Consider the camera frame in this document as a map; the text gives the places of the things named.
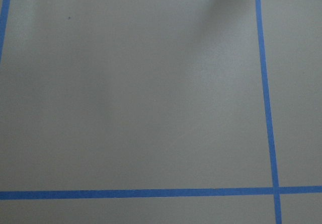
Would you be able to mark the brown paper table mat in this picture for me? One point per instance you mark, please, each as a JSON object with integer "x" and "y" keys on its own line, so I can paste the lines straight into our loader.
{"x": 160, "y": 111}

